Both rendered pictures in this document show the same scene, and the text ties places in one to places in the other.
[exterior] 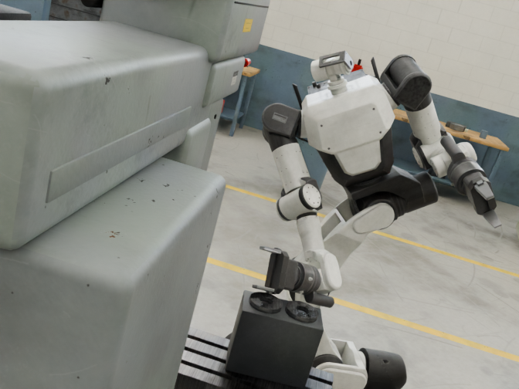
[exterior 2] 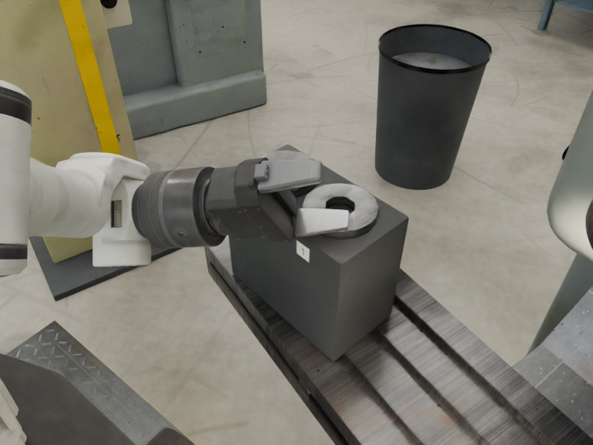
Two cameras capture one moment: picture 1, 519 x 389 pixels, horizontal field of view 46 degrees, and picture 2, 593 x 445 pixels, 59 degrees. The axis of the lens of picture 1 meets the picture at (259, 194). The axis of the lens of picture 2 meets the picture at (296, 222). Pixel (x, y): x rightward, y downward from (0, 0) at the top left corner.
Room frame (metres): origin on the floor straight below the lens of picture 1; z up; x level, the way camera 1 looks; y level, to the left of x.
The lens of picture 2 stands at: (1.82, 0.25, 1.53)
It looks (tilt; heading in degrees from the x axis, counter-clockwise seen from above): 41 degrees down; 231
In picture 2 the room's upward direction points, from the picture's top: straight up
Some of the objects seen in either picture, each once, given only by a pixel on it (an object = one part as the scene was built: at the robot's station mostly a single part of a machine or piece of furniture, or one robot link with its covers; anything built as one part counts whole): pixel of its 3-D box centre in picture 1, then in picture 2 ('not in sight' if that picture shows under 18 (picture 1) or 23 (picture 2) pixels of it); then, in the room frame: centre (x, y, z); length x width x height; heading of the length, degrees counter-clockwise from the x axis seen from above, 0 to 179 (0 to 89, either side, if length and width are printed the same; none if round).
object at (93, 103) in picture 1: (95, 96); not in sight; (0.99, 0.30, 1.66); 0.80 x 0.23 x 0.20; 175
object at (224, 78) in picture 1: (179, 65); not in sight; (1.44, 0.26, 1.68); 0.34 x 0.24 x 0.10; 175
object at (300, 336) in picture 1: (274, 336); (309, 245); (1.48, -0.14, 1.04); 0.22 x 0.12 x 0.20; 93
